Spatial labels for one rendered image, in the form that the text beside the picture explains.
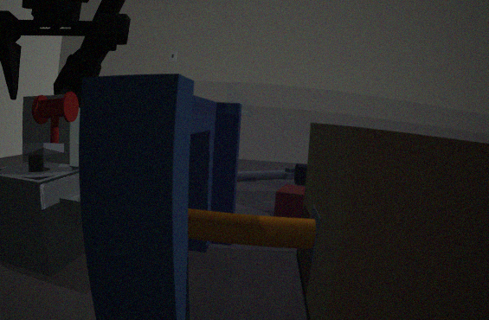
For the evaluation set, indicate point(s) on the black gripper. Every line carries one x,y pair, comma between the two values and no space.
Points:
109,30

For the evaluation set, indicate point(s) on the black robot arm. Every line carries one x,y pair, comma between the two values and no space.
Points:
70,77

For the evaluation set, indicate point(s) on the grey crank handle with red grip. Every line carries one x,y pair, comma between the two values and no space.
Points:
43,109

